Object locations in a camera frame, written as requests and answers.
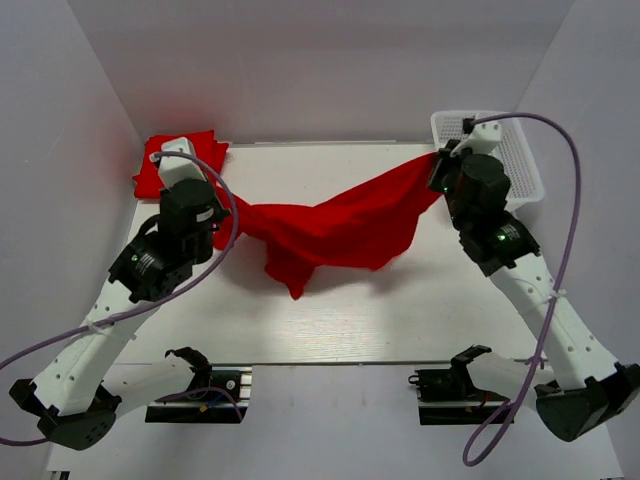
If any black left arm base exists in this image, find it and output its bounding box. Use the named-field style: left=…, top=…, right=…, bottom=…
left=145, top=366, right=252, bottom=425

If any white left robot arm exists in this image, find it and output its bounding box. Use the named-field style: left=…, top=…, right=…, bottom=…
left=9, top=179, right=230, bottom=451

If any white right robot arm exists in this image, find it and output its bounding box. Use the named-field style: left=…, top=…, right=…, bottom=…
left=428, top=140, right=639, bottom=442

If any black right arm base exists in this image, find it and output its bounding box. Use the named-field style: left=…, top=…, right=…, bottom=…
left=408, top=368, right=506, bottom=426

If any folded red t shirt stack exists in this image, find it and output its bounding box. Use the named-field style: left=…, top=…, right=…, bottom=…
left=133, top=130, right=230, bottom=200

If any white plastic basket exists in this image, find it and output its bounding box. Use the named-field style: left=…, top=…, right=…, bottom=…
left=430, top=110, right=544, bottom=212

